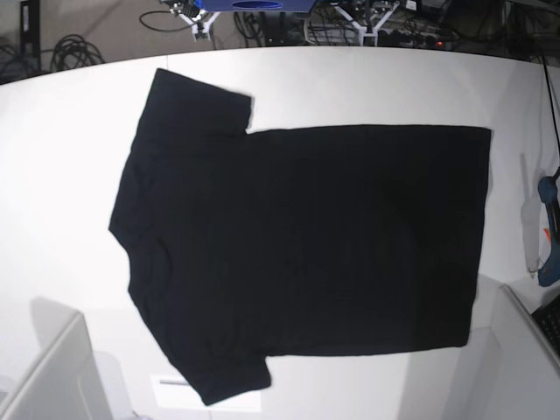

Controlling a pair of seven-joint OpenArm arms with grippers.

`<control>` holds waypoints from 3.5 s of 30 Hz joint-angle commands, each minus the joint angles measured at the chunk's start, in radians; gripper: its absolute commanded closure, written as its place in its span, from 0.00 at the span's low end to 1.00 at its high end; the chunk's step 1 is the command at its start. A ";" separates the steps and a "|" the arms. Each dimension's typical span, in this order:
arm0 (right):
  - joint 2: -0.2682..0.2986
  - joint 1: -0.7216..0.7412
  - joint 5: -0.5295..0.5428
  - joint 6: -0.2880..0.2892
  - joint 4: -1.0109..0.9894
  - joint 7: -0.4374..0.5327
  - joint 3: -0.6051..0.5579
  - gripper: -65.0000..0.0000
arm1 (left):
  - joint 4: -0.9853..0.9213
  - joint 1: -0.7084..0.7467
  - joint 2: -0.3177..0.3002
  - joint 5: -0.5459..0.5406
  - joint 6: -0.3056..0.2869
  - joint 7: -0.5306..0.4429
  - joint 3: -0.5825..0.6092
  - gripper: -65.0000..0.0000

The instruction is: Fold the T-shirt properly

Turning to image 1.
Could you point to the black T-shirt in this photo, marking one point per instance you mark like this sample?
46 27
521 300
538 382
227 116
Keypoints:
328 241

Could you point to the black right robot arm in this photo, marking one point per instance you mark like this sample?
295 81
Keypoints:
199 20

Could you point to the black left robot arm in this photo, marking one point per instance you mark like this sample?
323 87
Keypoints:
359 23

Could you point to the black power strip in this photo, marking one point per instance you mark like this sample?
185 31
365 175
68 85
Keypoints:
408 39

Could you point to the blue box under table edge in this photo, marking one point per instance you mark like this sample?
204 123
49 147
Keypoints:
256 5

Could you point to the white left partition panel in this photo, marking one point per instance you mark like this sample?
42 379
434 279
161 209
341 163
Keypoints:
63 382

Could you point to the white partition panel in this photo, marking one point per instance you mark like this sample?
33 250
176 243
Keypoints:
508 370
63 382

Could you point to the white right partition panel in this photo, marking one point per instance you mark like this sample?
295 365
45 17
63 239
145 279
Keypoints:
508 370

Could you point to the black keyboard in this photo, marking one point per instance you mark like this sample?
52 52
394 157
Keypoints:
548 319

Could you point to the blue handled tool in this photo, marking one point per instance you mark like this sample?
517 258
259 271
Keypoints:
548 274

